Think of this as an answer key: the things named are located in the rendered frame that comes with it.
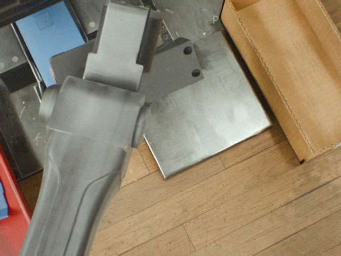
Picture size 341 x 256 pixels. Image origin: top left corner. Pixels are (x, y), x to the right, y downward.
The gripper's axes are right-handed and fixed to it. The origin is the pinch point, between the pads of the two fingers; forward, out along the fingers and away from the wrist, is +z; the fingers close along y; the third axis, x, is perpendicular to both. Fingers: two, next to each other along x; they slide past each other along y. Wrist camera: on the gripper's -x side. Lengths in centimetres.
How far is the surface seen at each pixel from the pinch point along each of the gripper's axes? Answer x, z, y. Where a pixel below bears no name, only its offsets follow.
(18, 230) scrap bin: 15.4, 7.6, -17.2
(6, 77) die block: 8.5, 11.9, 1.8
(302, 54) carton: -31.9, 9.9, -11.4
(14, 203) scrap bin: 14.4, 9.5, -14.1
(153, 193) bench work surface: -3.5, 6.1, -19.9
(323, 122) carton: -29.8, 4.6, -20.4
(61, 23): -1.1, 11.2, 5.8
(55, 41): 0.7, 10.1, 3.9
